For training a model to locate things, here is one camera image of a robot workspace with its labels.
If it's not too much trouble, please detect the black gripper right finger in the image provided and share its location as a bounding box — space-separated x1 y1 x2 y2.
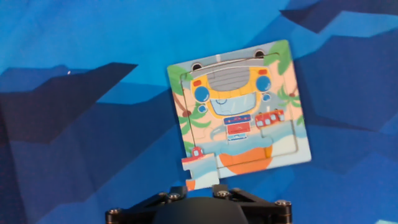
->
212 184 293 224

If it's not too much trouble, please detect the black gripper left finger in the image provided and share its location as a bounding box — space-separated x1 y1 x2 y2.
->
105 185 188 224

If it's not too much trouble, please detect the puzzle piece red car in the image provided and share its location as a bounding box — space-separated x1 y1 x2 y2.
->
181 146 221 192

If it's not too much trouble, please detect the yellow bus puzzle board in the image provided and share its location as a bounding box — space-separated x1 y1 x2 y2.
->
166 39 312 180

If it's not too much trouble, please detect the blue landscape print tablecloth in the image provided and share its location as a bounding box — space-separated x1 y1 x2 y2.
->
0 0 398 224

